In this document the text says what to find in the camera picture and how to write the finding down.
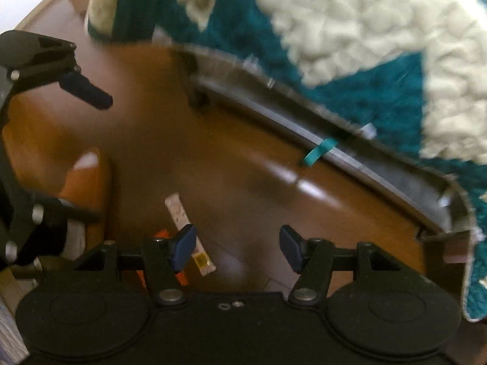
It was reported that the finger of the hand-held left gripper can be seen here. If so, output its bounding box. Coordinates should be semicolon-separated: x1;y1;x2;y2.
8;194;103;270
13;36;114;110

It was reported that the teal cream zigzag quilt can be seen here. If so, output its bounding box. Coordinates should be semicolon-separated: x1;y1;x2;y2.
86;0;487;324

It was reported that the orange trash bin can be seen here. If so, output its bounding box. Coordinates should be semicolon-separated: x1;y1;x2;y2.
57;151;112;261

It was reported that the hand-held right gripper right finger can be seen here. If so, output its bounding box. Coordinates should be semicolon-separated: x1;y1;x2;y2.
279;225;402;307

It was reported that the grey striped cloth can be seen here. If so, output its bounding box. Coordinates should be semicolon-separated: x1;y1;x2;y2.
0;270;37;365

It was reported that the yellow white stick packet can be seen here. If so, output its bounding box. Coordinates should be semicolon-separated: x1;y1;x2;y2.
165;193;216;276

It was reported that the red mesh net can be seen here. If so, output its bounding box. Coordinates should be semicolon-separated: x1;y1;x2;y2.
152;229;190;287

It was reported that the teal fabric tag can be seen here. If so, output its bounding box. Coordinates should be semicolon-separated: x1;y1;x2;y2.
303;139;338;167

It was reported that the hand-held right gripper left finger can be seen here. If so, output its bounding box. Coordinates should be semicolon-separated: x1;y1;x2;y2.
74;224;198;307

